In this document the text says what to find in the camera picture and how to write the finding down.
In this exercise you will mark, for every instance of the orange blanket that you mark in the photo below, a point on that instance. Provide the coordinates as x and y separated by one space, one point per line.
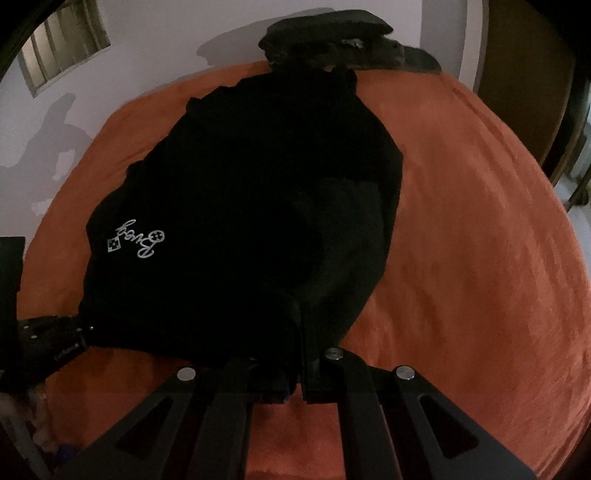
461 230

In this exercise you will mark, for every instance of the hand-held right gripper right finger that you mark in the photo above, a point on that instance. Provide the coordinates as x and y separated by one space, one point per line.
310 350

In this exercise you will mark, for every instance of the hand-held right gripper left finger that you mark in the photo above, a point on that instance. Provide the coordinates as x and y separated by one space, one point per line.
277 390

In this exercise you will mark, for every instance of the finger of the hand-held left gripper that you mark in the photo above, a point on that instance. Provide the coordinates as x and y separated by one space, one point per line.
78 332

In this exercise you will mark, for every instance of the brown wooden door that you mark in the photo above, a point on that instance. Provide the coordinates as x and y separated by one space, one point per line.
521 69

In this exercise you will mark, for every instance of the folded black garment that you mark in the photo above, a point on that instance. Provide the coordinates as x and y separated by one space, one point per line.
323 25

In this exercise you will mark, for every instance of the black shirt white script logo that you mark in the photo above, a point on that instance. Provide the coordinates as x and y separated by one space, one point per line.
231 184

